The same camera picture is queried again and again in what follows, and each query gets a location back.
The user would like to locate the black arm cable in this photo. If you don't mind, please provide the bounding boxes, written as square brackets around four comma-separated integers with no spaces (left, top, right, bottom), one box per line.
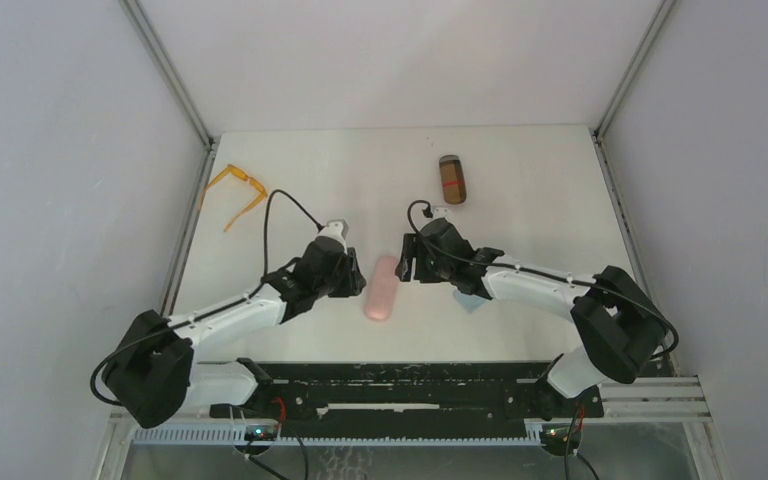
[406,199,680,362]
[89,189,326,407]

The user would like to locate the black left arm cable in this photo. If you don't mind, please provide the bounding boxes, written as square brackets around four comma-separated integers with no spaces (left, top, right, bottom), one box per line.
[89,189,326,407]

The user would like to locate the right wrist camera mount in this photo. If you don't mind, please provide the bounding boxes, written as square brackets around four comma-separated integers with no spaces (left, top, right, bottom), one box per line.
[423,206,450,222]

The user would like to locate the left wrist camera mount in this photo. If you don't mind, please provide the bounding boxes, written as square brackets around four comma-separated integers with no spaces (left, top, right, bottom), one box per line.
[317,219,348,250]

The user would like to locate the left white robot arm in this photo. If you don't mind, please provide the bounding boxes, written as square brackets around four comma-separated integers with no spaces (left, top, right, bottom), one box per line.
[91,235,366,428]

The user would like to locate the aluminium frame post right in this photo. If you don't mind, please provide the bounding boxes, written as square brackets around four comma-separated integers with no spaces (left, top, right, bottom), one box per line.
[592,0,680,144]

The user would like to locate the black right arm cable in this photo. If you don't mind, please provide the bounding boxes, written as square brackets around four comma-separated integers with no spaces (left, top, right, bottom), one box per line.
[406,199,680,362]

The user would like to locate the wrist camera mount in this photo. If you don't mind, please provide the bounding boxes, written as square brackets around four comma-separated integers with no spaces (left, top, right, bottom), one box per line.
[317,219,348,250]
[423,206,450,222]

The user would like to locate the light blue cloth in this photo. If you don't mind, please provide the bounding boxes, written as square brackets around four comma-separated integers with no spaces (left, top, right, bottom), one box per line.
[453,291,487,313]

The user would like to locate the orange translucent sunglasses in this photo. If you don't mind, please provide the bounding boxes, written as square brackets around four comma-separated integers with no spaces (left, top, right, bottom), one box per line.
[197,164,269,233]

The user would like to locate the aluminium frame post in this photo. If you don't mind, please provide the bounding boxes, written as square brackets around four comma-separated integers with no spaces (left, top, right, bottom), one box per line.
[592,0,680,144]
[119,0,214,150]

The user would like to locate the brown glasses case red stripe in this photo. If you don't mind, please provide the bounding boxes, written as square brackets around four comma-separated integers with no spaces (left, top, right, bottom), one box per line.
[438,155,467,205]

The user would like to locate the aluminium frame post left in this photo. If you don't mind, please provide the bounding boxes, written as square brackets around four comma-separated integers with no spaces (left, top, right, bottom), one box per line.
[119,0,214,150]

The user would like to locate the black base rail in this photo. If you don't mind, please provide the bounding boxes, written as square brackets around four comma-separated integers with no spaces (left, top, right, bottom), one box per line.
[208,361,604,441]

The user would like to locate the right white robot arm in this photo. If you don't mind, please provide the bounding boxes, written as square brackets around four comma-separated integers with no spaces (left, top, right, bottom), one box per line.
[395,218,675,399]

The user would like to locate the pink glasses case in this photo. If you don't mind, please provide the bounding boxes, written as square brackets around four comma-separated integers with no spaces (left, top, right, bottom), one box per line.
[364,256,400,322]

